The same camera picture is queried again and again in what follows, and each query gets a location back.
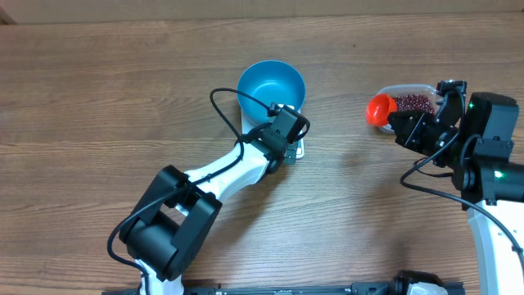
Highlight white digital kitchen scale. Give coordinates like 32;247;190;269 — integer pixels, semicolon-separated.
241;110;305;160

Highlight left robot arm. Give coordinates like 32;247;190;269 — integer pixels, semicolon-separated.
107;122;309;294

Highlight red beans in container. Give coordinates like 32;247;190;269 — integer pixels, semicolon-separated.
393;94;435;114

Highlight blue metal bowl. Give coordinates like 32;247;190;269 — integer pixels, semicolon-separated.
237;60;306;129

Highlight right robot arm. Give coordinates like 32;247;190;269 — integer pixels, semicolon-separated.
388;92;523;294

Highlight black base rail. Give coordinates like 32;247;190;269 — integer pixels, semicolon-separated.
110;270;466;295

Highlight red scoop with blue handle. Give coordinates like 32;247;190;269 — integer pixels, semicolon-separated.
364;93;398;127

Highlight clear plastic food container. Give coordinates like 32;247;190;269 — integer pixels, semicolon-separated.
373;84;441;134

